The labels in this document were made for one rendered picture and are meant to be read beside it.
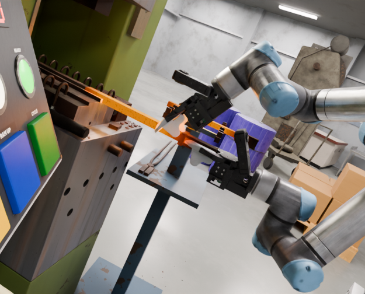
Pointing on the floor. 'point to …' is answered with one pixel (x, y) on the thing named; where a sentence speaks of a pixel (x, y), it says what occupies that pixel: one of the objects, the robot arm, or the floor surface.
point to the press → (319, 75)
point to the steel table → (360, 155)
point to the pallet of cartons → (330, 194)
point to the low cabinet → (327, 147)
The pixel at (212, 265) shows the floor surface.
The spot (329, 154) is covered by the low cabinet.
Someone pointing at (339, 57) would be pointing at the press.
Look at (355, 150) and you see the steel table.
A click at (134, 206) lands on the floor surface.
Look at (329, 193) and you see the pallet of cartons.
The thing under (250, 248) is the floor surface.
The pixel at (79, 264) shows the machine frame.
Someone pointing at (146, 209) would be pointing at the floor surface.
